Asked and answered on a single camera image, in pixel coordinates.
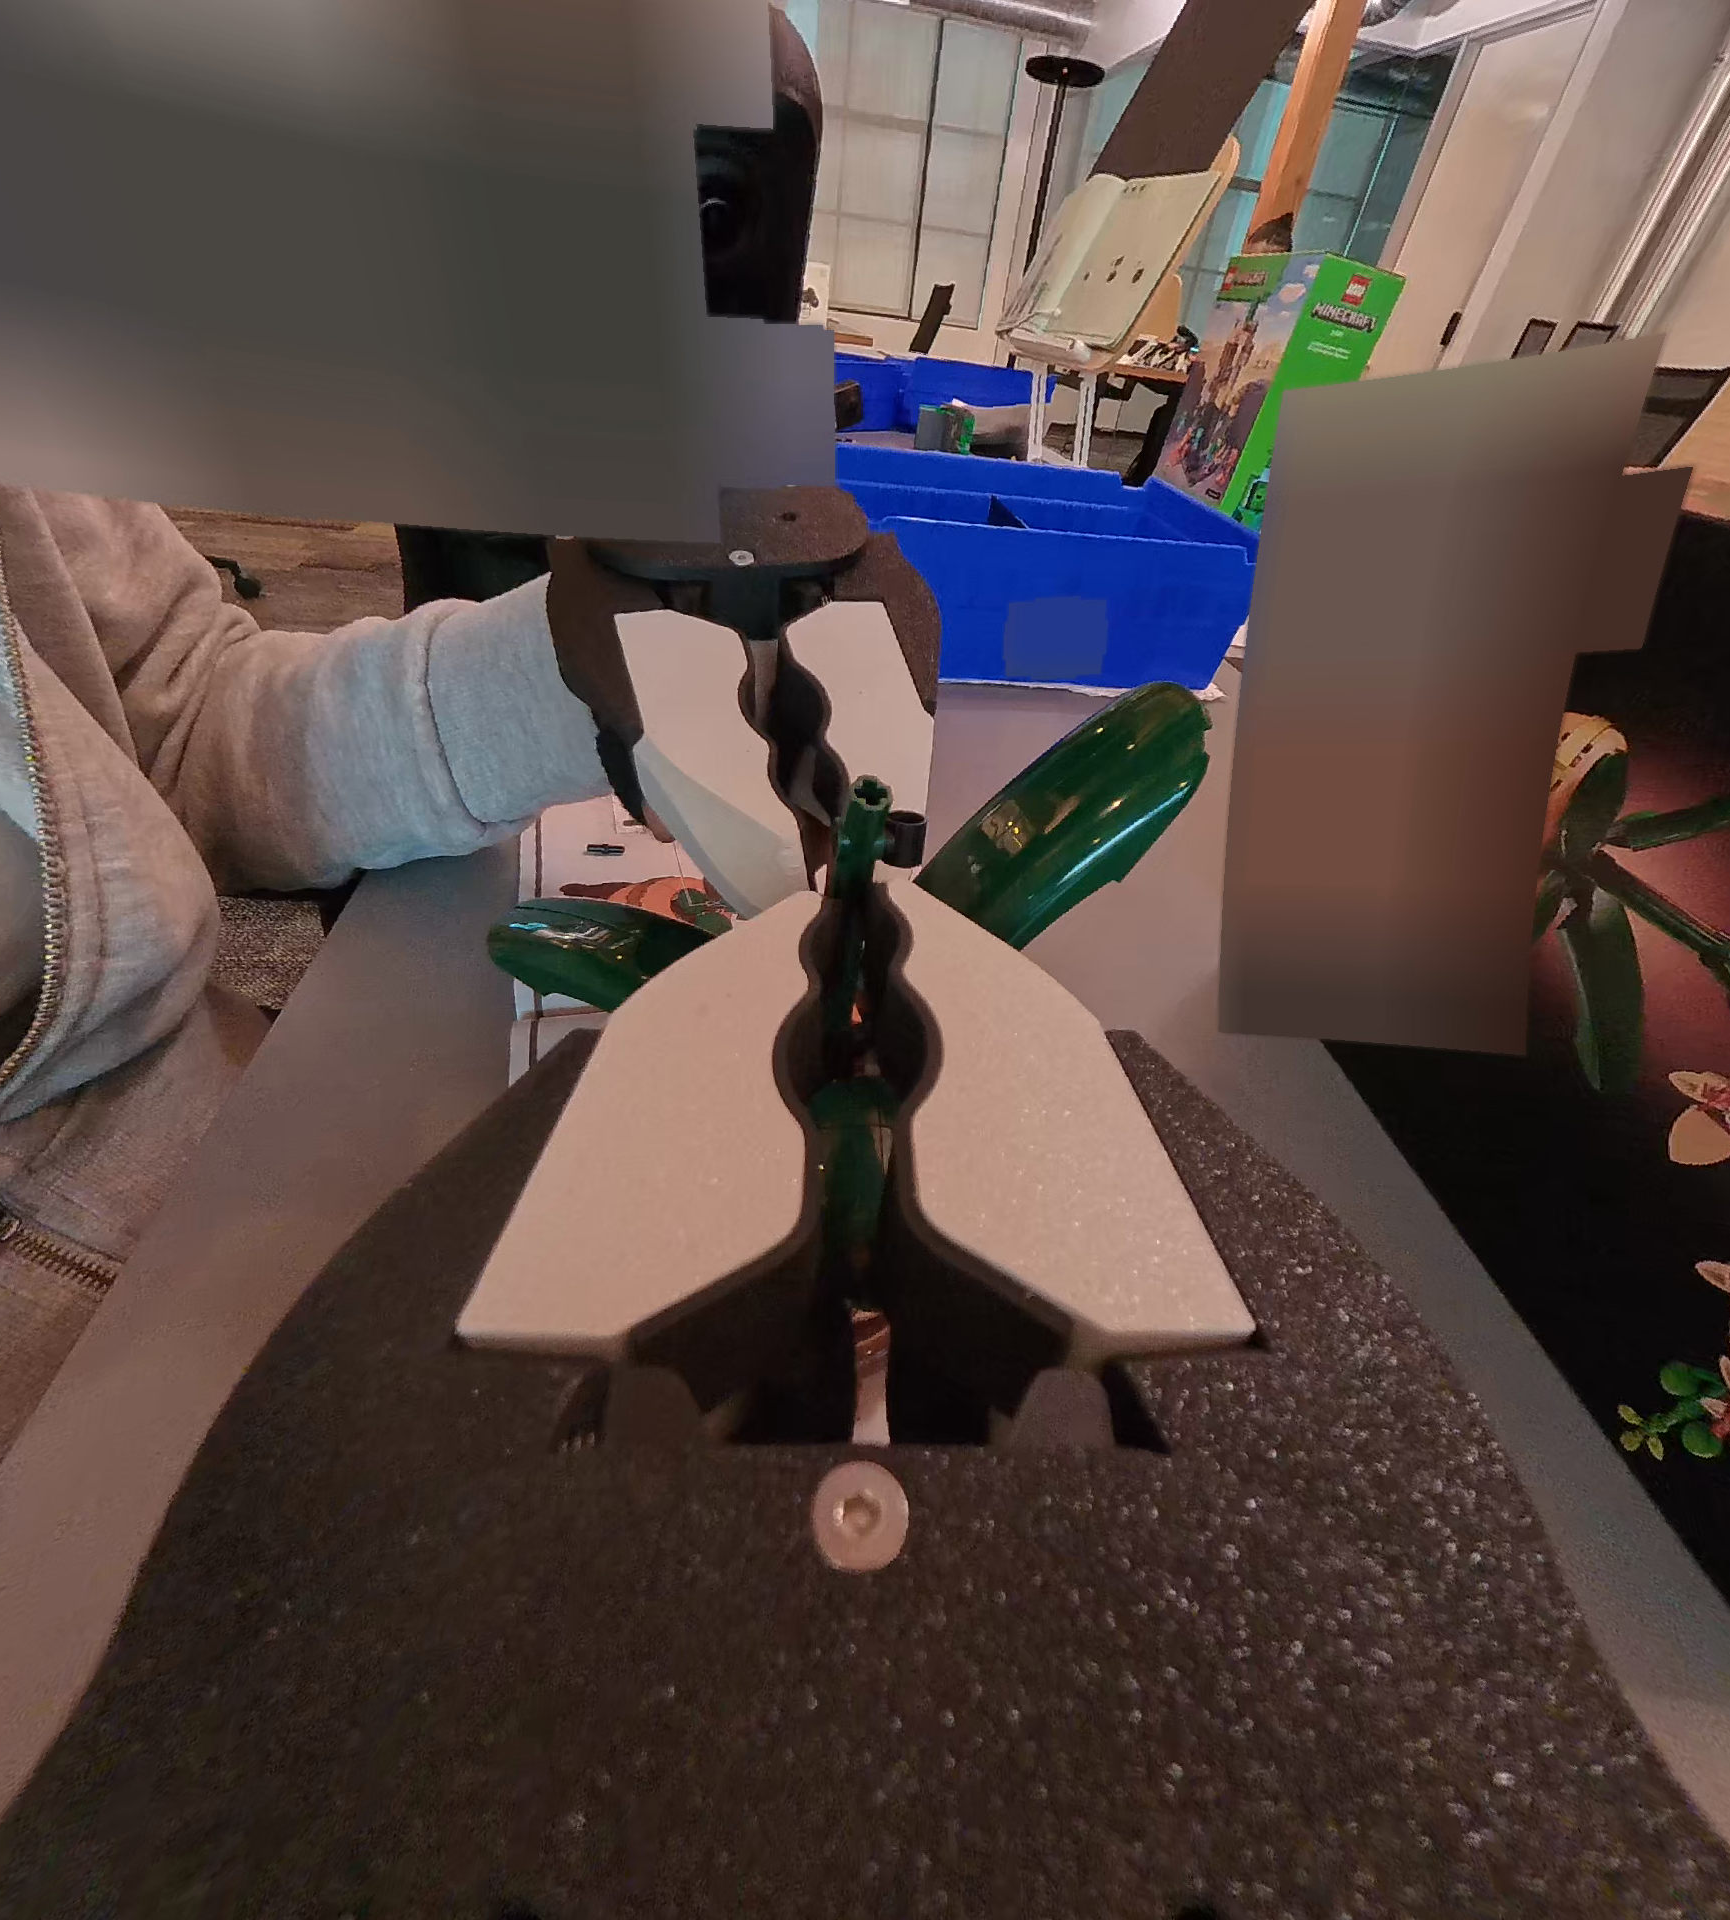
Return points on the grey desk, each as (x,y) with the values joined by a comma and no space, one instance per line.
(385,1019)

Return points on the black floor lamp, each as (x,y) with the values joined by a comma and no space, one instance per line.
(1067,69)

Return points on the black flower toy set box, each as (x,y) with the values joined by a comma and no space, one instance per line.
(1554,1275)

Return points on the person's left forearm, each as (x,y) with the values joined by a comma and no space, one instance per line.
(385,719)

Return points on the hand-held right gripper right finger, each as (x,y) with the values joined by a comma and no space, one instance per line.
(1060,1169)

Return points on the white instruction booklet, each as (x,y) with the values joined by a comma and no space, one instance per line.
(564,884)

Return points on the pale display board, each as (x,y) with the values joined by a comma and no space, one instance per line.
(1104,254)

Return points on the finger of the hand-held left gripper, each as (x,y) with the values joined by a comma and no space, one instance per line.
(872,690)
(700,779)

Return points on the green toy set box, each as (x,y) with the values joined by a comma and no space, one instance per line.
(1329,359)

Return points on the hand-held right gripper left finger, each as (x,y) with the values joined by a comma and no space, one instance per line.
(654,1169)

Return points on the blue plastic bin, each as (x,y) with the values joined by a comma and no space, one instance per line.
(954,600)
(879,390)

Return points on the toy brick orchid plant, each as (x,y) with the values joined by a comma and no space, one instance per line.
(1075,809)

